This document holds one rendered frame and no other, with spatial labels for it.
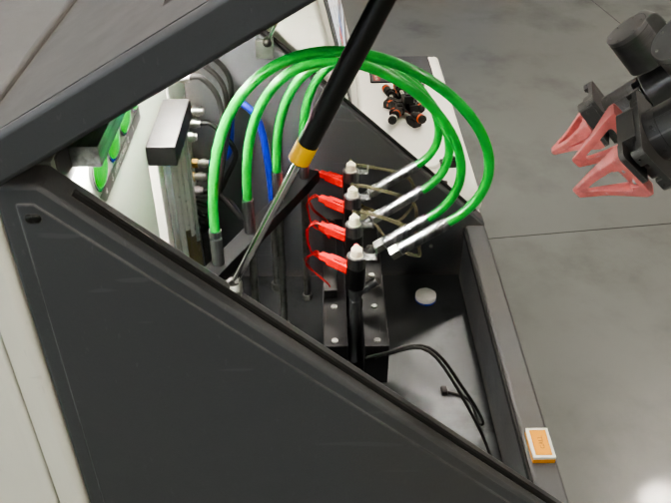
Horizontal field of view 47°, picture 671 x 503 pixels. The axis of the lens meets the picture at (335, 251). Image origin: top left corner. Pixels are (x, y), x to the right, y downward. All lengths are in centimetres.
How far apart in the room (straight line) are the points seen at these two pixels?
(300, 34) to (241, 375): 71
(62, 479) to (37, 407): 12
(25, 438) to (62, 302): 20
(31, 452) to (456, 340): 78
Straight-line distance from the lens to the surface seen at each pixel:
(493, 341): 124
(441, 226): 108
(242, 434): 84
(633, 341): 278
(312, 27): 132
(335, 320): 120
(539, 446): 109
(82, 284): 73
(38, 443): 91
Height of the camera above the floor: 178
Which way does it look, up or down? 37 degrees down
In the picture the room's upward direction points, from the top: straight up
